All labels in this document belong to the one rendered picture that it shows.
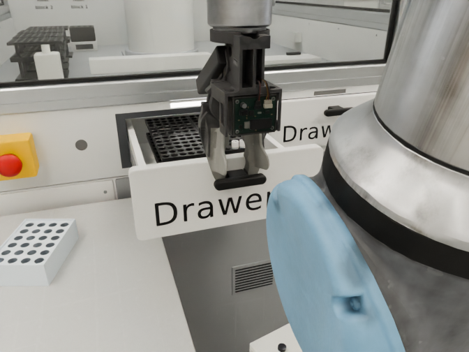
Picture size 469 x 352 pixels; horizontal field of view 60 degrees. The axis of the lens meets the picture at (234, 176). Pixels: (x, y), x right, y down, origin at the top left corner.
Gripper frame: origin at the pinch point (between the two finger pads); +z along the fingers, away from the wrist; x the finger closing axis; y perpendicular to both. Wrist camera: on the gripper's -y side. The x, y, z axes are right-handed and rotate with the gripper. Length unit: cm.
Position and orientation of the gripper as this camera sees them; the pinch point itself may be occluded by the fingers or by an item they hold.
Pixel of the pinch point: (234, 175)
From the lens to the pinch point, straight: 57.8
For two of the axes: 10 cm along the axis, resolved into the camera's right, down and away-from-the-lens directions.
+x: 9.5, -1.3, 2.9
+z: 0.0, 9.1, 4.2
